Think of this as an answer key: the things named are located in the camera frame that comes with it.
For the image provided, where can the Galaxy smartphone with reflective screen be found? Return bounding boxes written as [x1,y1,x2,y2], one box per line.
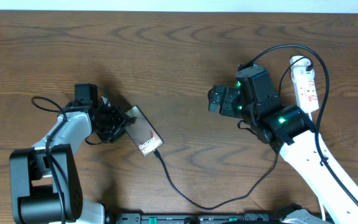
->
[125,105,164,157]

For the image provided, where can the black USB charging cable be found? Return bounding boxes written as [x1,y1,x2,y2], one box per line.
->
[152,77,314,211]

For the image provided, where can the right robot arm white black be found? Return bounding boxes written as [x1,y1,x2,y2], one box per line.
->
[208,63,358,223]

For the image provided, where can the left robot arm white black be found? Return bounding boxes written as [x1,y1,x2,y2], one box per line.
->
[9,83,134,223]

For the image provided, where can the white power strip red switches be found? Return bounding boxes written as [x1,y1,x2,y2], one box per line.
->
[290,55,319,114]

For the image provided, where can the black base rail with green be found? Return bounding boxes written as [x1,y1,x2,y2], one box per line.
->
[104,213,279,224]

